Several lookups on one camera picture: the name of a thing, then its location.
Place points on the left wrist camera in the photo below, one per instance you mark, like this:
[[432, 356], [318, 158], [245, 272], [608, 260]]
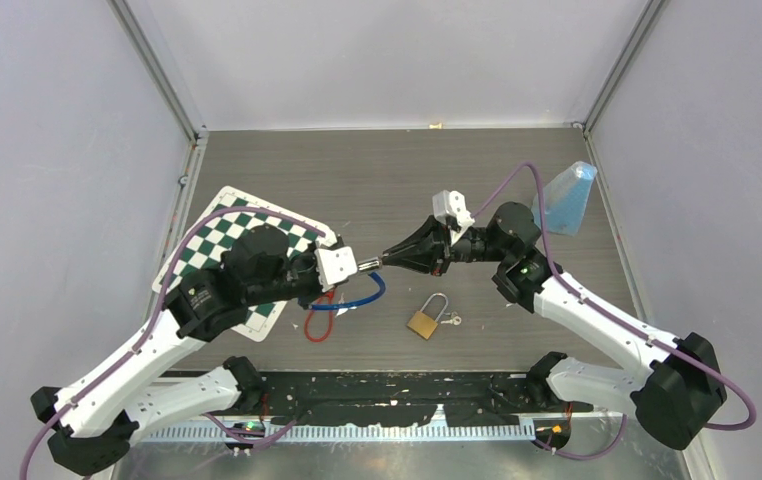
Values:
[[335, 262]]

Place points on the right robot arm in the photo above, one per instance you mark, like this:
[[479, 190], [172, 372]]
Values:
[[670, 385]]

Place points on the green white chessboard mat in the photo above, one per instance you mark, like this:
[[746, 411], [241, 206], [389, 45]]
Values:
[[218, 235]]

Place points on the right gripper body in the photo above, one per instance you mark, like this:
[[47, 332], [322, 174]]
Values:
[[470, 247]]

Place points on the blue cable lock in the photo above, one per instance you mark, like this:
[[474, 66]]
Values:
[[371, 267]]

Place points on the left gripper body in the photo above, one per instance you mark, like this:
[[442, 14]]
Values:
[[301, 276]]

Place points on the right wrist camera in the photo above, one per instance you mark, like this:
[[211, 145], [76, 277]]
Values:
[[449, 209]]

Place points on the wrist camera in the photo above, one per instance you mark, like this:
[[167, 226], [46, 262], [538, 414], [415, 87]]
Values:
[[335, 262], [449, 209]]

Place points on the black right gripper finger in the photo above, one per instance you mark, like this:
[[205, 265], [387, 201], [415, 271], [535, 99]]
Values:
[[434, 261], [431, 237]]

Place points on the blue mesh bag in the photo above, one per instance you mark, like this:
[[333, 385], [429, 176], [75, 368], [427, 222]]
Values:
[[559, 206]]

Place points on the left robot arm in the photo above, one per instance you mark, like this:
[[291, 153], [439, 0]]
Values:
[[93, 423]]

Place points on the red cable lock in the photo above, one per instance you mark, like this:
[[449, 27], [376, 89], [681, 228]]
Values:
[[318, 325]]

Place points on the brass padlock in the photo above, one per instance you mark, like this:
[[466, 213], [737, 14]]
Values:
[[426, 319]]

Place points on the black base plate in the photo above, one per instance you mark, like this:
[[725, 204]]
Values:
[[396, 399]]

